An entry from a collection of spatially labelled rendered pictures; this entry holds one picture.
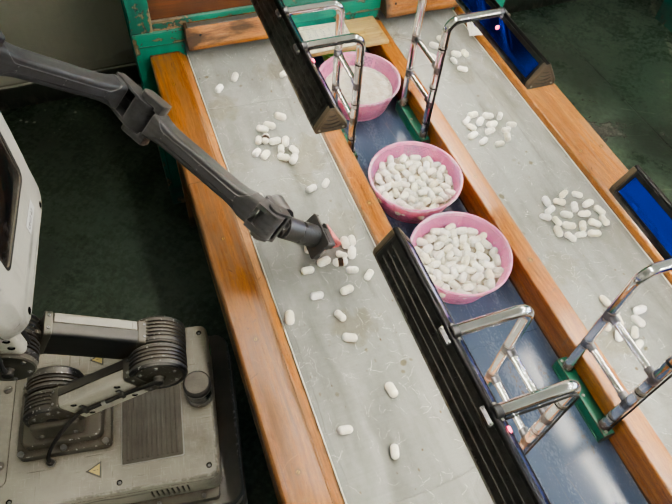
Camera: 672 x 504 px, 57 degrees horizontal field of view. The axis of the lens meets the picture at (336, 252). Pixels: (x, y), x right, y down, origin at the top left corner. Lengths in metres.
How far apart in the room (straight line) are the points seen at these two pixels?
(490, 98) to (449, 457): 1.18
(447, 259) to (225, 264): 0.57
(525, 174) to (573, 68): 1.85
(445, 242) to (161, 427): 0.87
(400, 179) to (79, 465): 1.11
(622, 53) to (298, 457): 3.12
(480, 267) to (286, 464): 0.70
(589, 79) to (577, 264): 2.03
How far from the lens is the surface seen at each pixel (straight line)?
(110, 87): 1.50
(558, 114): 2.09
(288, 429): 1.34
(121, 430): 1.71
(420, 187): 1.79
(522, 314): 1.12
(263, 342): 1.43
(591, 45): 3.90
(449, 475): 1.38
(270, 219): 1.39
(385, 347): 1.46
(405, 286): 1.14
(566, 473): 1.53
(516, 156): 1.94
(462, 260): 1.63
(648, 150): 3.36
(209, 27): 2.10
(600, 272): 1.74
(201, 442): 1.66
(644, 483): 1.56
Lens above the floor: 2.03
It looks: 54 degrees down
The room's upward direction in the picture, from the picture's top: 5 degrees clockwise
